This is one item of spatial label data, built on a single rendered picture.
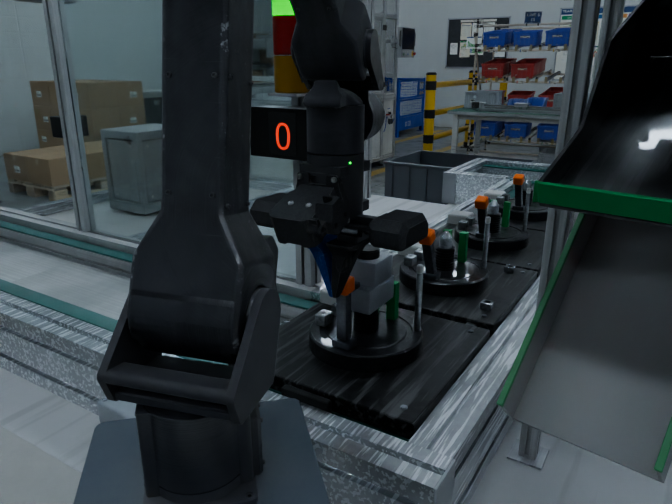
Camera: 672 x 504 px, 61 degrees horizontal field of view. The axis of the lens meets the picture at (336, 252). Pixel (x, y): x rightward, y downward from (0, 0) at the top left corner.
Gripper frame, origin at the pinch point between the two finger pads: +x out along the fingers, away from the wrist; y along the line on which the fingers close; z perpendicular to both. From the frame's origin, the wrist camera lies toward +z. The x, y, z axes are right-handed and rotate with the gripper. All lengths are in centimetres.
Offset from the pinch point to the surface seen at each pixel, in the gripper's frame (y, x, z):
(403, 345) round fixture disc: 5.6, 10.5, -6.1
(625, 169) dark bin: 25.7, -12.0, -5.3
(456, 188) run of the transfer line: -33, 17, -125
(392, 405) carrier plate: 8.6, 12.6, 2.6
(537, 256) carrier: 10, 12, -53
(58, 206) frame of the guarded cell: -132, 21, -50
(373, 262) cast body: 1.5, 1.0, -5.8
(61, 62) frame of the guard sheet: -75, -21, -21
